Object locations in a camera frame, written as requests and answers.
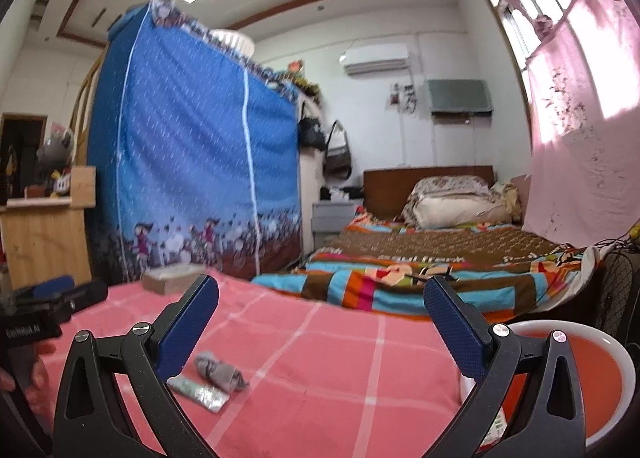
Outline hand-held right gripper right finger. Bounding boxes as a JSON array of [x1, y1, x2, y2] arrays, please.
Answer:
[[423, 275, 587, 458]]

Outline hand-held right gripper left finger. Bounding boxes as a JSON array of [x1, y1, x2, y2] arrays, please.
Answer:
[[52, 274, 220, 458]]

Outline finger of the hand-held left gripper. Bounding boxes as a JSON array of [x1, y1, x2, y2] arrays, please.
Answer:
[[12, 275, 77, 303], [47, 279, 109, 321]]

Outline grey tissue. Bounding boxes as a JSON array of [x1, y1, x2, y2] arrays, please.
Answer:
[[194, 350, 250, 394]]

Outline silver foil wrapper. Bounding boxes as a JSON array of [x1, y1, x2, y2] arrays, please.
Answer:
[[166, 376, 227, 414]]

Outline white basin with red inside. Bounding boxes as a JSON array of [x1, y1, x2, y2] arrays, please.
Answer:
[[457, 320, 640, 455]]

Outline dark shoulder bag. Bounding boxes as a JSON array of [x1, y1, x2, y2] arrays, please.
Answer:
[[323, 120, 354, 180]]

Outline person's left hand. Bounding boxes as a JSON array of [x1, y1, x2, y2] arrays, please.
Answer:
[[0, 342, 57, 406]]

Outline light wooden cabinet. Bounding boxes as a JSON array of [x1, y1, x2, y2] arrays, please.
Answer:
[[0, 202, 94, 280]]

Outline grey rectangular box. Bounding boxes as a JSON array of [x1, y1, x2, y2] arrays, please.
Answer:
[[141, 265, 202, 295]]

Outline colourful striped quilt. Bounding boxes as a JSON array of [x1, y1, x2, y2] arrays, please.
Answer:
[[250, 244, 602, 322]]

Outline brown printed blanket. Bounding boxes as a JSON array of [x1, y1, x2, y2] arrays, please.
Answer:
[[314, 225, 567, 265]]

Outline grey plush toy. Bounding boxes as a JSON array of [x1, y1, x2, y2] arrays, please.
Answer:
[[34, 122, 77, 197]]

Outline floral pillow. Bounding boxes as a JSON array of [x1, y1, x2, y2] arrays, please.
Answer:
[[401, 175, 512, 230]]

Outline pink checked blanket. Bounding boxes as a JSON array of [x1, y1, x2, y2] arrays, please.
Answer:
[[27, 269, 482, 458]]

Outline brown wooden headboard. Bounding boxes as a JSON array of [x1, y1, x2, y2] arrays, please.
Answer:
[[362, 165, 496, 220]]

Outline grey nightstand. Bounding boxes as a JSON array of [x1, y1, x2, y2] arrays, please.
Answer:
[[312, 200, 364, 240]]

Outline blue fabric wardrobe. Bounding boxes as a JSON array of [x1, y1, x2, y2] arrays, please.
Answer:
[[86, 0, 304, 285]]

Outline black handbag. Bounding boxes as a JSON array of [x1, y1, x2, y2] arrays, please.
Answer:
[[297, 115, 327, 149]]

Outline pink curtain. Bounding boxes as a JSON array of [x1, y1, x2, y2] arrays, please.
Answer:
[[459, 0, 640, 253]]

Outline clutter on wardrobe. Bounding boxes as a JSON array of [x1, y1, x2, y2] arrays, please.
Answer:
[[269, 60, 322, 100]]

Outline white air conditioner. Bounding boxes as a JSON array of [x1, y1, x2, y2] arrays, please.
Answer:
[[342, 44, 412, 77]]

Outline white basket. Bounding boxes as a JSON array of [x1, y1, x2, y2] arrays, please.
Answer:
[[209, 28, 257, 60]]

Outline black wire fan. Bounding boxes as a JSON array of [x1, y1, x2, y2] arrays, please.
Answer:
[[594, 244, 640, 345]]

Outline wall television with green cover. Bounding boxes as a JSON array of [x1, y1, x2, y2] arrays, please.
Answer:
[[424, 79, 494, 117]]

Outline wall hooks with small items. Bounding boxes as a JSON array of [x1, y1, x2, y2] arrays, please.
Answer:
[[389, 82, 417, 115]]

